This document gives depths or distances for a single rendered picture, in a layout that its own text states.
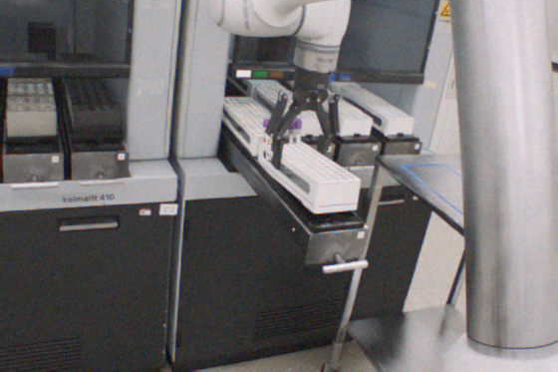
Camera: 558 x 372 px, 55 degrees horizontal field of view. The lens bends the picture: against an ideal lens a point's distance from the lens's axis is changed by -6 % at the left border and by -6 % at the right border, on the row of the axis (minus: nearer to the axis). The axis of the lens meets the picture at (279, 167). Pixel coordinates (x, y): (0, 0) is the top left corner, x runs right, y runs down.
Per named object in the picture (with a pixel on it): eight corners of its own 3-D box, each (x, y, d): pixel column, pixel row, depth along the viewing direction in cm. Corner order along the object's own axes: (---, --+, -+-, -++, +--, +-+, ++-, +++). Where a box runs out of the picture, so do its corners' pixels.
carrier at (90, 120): (119, 131, 138) (120, 108, 136) (121, 134, 137) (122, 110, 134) (72, 132, 134) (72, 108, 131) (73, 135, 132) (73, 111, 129)
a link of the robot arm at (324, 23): (325, 36, 123) (272, 33, 116) (337, -36, 116) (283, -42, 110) (354, 48, 114) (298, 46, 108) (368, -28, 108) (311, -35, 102)
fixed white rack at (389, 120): (336, 105, 190) (339, 88, 188) (361, 106, 194) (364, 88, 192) (384, 139, 166) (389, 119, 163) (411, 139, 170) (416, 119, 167)
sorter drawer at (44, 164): (7, 92, 178) (6, 65, 175) (50, 92, 184) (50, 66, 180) (3, 193, 119) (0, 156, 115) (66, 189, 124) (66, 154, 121)
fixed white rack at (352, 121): (295, 105, 184) (298, 87, 181) (322, 105, 188) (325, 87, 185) (340, 140, 159) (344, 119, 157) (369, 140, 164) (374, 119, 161)
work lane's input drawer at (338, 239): (202, 135, 167) (205, 106, 163) (246, 134, 173) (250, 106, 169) (314, 278, 107) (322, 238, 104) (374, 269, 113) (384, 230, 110)
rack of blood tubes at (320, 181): (256, 165, 136) (258, 139, 134) (294, 163, 140) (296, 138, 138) (314, 213, 110) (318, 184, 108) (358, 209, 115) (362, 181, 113)
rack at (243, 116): (215, 118, 162) (217, 97, 159) (247, 117, 166) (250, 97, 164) (252, 160, 138) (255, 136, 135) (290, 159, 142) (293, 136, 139)
